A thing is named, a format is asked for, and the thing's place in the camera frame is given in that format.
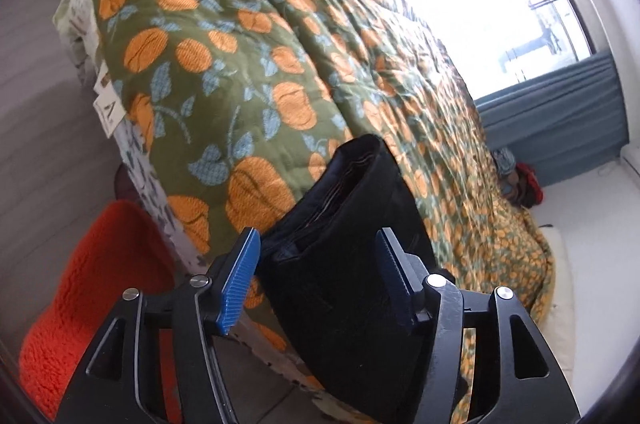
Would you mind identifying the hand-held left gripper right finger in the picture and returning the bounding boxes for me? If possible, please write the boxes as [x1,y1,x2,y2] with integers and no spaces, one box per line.
[375,227,581,424]

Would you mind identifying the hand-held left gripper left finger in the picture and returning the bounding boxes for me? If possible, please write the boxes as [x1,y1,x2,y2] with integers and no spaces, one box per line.
[52,227,262,424]

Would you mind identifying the black pants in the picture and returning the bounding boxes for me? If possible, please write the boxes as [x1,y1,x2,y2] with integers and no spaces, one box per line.
[255,134,451,424]

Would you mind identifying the orange fluffy rug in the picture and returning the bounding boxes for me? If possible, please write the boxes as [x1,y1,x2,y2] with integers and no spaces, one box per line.
[19,200,177,421]

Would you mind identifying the white cushion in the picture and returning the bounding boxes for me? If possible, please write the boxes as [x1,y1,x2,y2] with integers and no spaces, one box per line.
[541,226,577,377]

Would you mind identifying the grey patterned cloth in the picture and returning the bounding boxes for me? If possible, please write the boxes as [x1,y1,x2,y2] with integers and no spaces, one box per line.
[492,148,517,177]

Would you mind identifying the red cloth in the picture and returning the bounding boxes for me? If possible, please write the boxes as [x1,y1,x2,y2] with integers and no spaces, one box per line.
[512,161,545,207]

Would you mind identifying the large white mattress tag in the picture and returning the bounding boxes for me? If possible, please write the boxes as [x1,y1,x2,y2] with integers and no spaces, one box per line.
[93,91,124,140]

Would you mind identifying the pumpkin print blanket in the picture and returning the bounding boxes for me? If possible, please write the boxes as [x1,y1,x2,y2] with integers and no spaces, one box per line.
[80,0,558,424]

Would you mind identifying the blue curtain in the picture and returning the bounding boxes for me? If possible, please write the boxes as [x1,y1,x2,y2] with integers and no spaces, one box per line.
[474,51,632,166]

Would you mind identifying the small white mattress tag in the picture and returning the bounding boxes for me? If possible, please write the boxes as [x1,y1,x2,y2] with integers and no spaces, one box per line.
[94,63,117,94]

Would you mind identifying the window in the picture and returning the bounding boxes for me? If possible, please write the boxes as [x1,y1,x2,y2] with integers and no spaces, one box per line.
[380,0,599,101]

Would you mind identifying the mattress with floral sheet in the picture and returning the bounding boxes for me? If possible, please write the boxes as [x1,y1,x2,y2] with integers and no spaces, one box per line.
[52,0,326,411]

